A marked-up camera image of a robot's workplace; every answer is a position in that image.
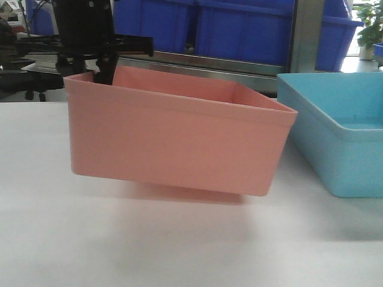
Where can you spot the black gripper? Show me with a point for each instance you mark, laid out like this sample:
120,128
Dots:
86,28

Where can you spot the pink plastic box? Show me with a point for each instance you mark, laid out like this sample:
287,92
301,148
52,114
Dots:
177,130

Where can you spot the light blue plastic box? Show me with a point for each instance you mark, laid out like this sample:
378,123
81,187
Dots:
338,128

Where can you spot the stainless steel shelf rack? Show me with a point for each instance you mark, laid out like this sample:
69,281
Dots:
302,57

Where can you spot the black office chair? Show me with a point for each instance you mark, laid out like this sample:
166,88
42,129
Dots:
14,79

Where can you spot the dark blue bin left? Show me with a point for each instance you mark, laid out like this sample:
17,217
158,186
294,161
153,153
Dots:
167,22

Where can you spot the dark blue bin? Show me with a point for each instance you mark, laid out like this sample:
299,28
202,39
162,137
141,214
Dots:
252,31
337,31
167,22

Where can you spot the dark blue bin centre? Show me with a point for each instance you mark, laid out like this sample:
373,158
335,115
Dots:
252,31

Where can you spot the dark blue bin right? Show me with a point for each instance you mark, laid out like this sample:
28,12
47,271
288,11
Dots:
337,31

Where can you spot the green potted plant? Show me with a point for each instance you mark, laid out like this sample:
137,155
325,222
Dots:
370,13

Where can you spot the small blue bin far right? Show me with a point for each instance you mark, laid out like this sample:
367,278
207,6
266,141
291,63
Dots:
378,49

